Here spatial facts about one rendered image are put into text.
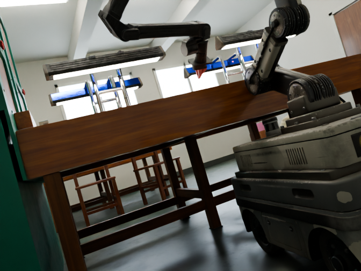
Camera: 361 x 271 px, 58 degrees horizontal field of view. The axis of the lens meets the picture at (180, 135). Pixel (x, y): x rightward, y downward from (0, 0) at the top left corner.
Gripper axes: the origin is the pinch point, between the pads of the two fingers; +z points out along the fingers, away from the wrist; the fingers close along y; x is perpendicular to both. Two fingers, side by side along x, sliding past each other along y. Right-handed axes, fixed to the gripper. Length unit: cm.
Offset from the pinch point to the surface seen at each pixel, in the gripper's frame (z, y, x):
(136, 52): -1.8, 21.4, -30.2
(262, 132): 385, -332, -269
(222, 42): 0.0, -29.6, -27.2
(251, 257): 44, 9, 74
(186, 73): 43, -28, -66
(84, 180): 416, 49, -316
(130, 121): -0.1, 42.0, 19.3
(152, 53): -1.2, 13.6, -27.7
